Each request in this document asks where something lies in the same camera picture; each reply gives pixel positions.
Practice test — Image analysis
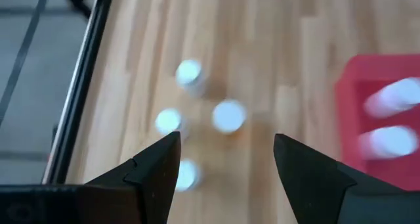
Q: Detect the white cup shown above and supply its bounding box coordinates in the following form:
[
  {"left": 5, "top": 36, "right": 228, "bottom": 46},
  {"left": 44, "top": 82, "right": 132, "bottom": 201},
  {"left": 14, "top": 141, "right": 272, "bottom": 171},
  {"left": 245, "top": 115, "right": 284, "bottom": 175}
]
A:
[
  {"left": 175, "top": 158, "right": 203, "bottom": 192},
  {"left": 363, "top": 76, "right": 420, "bottom": 119},
  {"left": 358, "top": 125, "right": 419, "bottom": 161}
]

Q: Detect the white cup bottom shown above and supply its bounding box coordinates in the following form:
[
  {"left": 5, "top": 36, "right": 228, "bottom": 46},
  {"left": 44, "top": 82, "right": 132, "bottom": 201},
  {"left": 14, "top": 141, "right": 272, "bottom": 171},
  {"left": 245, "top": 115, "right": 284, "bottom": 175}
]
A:
[{"left": 358, "top": 125, "right": 419, "bottom": 161}]

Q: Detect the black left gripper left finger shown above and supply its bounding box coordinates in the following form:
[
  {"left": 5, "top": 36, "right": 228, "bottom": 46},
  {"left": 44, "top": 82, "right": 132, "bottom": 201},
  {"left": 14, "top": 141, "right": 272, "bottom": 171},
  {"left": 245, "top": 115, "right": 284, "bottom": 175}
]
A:
[{"left": 77, "top": 131, "right": 182, "bottom": 224}]

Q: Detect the black aluminium table frame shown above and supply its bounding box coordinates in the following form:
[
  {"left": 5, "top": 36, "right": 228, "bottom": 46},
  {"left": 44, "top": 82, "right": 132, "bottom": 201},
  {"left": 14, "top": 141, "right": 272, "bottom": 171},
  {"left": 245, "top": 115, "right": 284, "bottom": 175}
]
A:
[{"left": 41, "top": 0, "right": 116, "bottom": 185}]

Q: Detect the red translucent plastic basket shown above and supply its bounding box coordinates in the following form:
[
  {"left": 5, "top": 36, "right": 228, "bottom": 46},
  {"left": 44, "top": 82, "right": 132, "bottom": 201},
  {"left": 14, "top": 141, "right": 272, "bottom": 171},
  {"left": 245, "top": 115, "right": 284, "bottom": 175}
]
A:
[{"left": 334, "top": 54, "right": 420, "bottom": 192}]

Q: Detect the orange pill bottle white cap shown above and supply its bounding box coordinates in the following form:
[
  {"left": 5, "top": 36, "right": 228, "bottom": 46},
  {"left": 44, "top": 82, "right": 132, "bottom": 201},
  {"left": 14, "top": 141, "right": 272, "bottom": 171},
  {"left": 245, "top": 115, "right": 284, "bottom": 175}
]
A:
[{"left": 211, "top": 99, "right": 247, "bottom": 143}]

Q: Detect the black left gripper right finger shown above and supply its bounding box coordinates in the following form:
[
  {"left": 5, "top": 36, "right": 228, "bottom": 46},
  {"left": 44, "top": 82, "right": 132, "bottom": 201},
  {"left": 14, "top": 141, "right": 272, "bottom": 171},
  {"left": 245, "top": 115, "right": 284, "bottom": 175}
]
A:
[{"left": 273, "top": 133, "right": 420, "bottom": 224}]

